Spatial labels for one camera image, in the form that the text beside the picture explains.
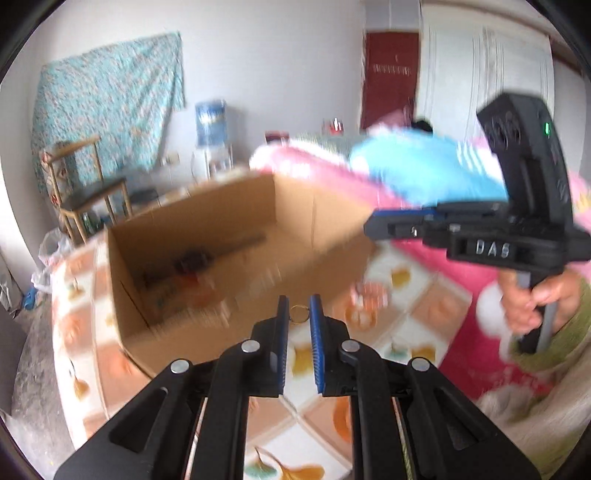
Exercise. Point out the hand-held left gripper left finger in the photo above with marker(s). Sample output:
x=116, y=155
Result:
x=282, y=350

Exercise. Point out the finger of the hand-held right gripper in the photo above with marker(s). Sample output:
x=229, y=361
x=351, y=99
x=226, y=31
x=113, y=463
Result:
x=397, y=228
x=406, y=212

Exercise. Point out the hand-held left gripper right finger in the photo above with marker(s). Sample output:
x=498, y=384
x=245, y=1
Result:
x=316, y=350

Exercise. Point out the gold hoop earring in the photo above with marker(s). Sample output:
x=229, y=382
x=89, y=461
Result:
x=299, y=314

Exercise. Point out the brown cardboard box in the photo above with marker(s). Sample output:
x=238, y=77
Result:
x=207, y=333

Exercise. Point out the person's right hand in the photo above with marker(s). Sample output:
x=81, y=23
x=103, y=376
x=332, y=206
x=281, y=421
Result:
x=519, y=314

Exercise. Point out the blue folded cloth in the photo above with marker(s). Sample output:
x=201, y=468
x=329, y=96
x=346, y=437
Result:
x=415, y=170

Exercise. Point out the pink floral blanket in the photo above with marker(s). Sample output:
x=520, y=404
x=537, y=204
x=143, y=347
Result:
x=461, y=286

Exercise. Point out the small black object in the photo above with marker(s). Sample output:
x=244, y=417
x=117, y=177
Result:
x=422, y=124

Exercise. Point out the ginkgo leaf patterned tablecloth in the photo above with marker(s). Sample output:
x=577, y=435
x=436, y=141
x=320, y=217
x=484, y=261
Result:
x=411, y=333

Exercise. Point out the red cup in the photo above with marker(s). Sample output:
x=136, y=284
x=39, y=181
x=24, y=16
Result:
x=333, y=125

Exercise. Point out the dark red door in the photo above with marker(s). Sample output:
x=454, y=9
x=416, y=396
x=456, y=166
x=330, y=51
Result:
x=388, y=92

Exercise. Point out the white wardrobe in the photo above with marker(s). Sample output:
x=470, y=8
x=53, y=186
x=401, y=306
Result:
x=461, y=69

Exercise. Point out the white water dispenser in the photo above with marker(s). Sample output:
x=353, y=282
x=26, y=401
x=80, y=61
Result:
x=203, y=164

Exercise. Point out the blue water jug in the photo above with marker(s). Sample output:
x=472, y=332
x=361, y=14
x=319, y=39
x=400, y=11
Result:
x=210, y=122

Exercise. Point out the white fluffy garment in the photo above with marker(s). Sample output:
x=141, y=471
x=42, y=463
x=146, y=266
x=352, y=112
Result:
x=531, y=429

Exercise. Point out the green bottle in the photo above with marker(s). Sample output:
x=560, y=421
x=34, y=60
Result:
x=90, y=225

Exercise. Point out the wooden chair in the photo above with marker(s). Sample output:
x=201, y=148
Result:
x=92, y=191

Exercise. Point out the white plastic bag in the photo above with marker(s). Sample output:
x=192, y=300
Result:
x=48, y=251

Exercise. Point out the teal floral hanging cloth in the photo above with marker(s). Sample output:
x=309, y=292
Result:
x=106, y=87

